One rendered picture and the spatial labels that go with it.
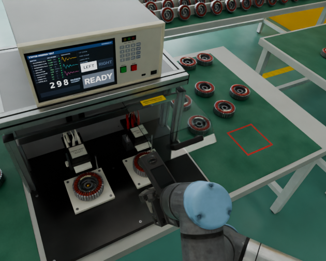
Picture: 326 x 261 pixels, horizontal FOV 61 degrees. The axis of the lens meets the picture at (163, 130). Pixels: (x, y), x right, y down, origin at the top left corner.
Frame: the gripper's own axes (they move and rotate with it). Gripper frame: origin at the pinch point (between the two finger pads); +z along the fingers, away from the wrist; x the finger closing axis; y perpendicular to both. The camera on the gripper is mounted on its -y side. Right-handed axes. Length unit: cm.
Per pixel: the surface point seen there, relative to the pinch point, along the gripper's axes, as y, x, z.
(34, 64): -43.3, -16.9, 3.7
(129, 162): -8.9, 7.3, 38.0
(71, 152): -19.6, -13.8, 28.5
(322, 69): -23, 156, 52
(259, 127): -3, 77, 38
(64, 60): -43.0, -8.8, 4.1
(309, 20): -104, 336, 173
